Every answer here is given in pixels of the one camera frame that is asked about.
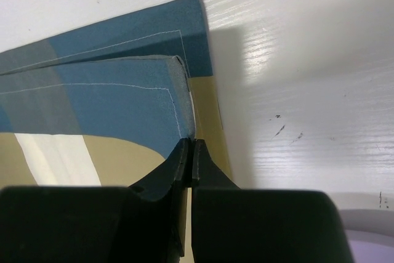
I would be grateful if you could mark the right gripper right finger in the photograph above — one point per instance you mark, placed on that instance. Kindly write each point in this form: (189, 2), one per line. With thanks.
(230, 224)

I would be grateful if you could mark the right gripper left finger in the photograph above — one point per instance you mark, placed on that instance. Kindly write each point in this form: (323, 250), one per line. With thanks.
(144, 222)

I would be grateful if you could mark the blue tan white placemat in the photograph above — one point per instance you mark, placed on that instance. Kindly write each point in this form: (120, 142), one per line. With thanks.
(105, 104)

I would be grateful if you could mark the purple plate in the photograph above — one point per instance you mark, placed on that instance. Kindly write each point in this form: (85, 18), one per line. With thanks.
(369, 233)

